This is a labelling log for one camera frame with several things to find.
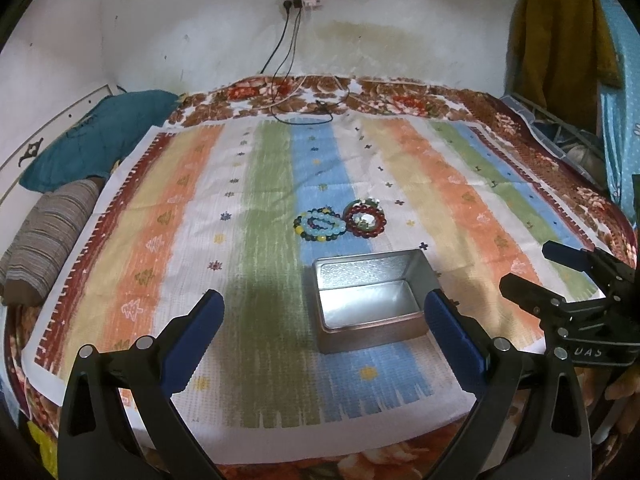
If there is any striped colourful woven cloth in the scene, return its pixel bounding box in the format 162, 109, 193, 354
23, 114, 625, 464

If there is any green jade bangle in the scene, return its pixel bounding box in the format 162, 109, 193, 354
345, 202, 386, 237

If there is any light blue dotted cloth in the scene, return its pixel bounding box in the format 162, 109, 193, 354
600, 0, 639, 221

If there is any white charging cable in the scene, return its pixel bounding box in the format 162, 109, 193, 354
271, 72, 354, 111

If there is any silver metal tin box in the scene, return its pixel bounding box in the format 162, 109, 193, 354
311, 249, 439, 354

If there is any light blue bead bracelet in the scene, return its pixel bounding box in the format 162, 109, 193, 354
299, 209, 348, 240

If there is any black charging cable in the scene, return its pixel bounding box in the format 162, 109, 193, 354
258, 1, 335, 126

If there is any mustard brown hanging garment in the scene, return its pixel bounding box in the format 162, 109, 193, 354
511, 0, 622, 131

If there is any striped brown bolster pillow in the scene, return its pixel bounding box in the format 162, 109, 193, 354
1, 176, 105, 307

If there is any dark red bead bracelet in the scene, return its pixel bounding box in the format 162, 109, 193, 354
342, 199, 388, 239

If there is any teal pillow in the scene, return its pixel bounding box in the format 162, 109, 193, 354
20, 90, 179, 193

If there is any multicolour bead bracelet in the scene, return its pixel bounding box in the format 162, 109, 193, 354
293, 205, 346, 244

